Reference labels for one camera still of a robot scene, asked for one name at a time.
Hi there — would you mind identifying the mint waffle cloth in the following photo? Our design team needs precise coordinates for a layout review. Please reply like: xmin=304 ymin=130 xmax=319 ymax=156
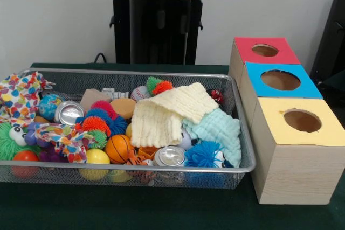
xmin=182 ymin=108 xmax=243 ymax=168

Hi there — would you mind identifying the silver wire mesh bin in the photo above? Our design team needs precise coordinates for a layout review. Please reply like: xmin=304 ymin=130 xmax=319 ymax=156
xmin=0 ymin=67 xmax=257 ymax=190

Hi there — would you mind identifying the blue green globe ball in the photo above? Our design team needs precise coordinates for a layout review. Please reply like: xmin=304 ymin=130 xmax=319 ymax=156
xmin=38 ymin=94 xmax=65 ymax=122

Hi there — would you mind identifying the cream waffle cloth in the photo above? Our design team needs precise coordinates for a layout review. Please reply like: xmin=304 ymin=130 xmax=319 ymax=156
xmin=130 ymin=81 xmax=219 ymax=148

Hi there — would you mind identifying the silver drink can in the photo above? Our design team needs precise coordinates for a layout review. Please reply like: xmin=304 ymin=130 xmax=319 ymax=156
xmin=153 ymin=145 xmax=187 ymax=167

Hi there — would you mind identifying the dark green table cloth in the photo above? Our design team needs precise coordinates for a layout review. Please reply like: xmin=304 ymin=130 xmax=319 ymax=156
xmin=322 ymin=70 xmax=345 ymax=99
xmin=0 ymin=62 xmax=345 ymax=230

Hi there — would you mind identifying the blue fuzzy toy with eyes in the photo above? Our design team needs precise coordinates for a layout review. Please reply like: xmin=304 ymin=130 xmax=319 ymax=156
xmin=184 ymin=140 xmax=234 ymax=169

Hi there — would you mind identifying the green fuzzy toy with eyes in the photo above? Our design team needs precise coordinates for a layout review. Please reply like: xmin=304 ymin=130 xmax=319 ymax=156
xmin=0 ymin=122 xmax=42 ymax=161

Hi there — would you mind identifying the colourful spotted cloth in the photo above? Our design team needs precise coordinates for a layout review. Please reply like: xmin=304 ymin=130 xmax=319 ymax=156
xmin=0 ymin=71 xmax=57 ymax=128

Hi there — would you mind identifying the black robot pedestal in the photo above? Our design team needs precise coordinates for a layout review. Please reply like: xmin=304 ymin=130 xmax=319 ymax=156
xmin=103 ymin=0 xmax=216 ymax=65

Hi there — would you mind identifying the black upright panel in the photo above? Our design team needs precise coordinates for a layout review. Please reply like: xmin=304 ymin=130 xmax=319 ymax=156
xmin=309 ymin=0 xmax=345 ymax=80

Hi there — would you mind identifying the orange round sponge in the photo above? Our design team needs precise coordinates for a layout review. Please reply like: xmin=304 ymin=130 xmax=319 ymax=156
xmin=109 ymin=98 xmax=137 ymax=120

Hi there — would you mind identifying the orange striped tiger plush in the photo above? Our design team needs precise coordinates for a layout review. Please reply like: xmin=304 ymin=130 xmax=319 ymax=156
xmin=125 ymin=149 xmax=154 ymax=166

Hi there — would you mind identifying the orange toy basketball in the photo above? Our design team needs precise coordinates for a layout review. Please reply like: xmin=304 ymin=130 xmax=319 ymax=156
xmin=104 ymin=134 xmax=135 ymax=165

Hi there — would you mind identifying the blue orange spiky ball toy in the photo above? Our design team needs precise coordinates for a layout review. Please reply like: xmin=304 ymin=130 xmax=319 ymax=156
xmin=75 ymin=100 xmax=129 ymax=150

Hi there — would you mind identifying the wooden box with three holes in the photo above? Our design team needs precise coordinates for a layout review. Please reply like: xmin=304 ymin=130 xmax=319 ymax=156
xmin=228 ymin=37 xmax=345 ymax=205

